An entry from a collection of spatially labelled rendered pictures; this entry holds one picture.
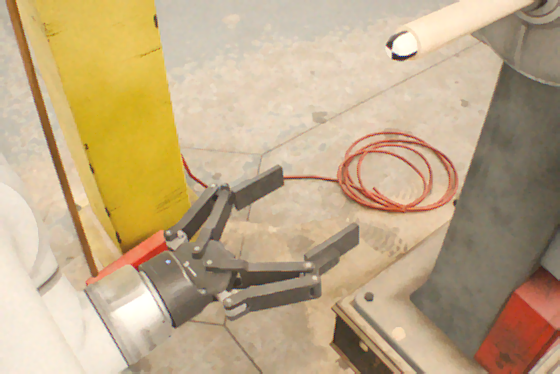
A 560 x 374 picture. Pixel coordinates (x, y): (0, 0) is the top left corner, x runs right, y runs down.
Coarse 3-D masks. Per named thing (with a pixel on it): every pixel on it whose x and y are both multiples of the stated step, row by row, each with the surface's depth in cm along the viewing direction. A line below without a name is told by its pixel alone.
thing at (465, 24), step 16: (464, 0) 50; (480, 0) 50; (496, 0) 50; (512, 0) 51; (528, 0) 53; (432, 16) 47; (448, 16) 47; (464, 16) 48; (480, 16) 49; (496, 16) 51; (416, 32) 46; (432, 32) 46; (448, 32) 47; (464, 32) 49; (432, 48) 47
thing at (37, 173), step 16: (64, 144) 220; (192, 144) 219; (32, 160) 214; (48, 160) 214; (64, 160) 214; (192, 160) 213; (32, 176) 208; (48, 176) 208; (32, 192) 202; (48, 192) 202; (80, 192) 202; (48, 208) 197; (64, 208) 197
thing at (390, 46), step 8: (400, 32) 46; (408, 32) 46; (392, 40) 46; (400, 40) 46; (408, 40) 46; (392, 48) 46; (400, 48) 46; (408, 48) 46; (416, 48) 46; (392, 56) 47; (400, 56) 46; (408, 56) 46
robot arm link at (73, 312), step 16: (48, 288) 47; (64, 288) 49; (48, 304) 47; (64, 304) 48; (80, 304) 50; (64, 320) 47; (80, 320) 49; (96, 320) 50; (64, 336) 47; (80, 336) 48; (96, 336) 49; (80, 352) 48; (96, 352) 49; (112, 352) 50; (96, 368) 49; (112, 368) 50
